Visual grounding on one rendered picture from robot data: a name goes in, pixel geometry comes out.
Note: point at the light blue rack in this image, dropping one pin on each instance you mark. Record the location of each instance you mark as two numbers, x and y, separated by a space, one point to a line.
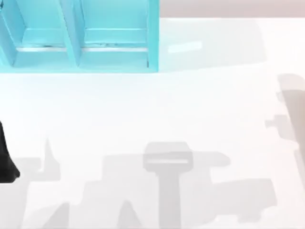
71 35

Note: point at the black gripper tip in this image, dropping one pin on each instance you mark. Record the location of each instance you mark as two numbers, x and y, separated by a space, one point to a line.
6 164

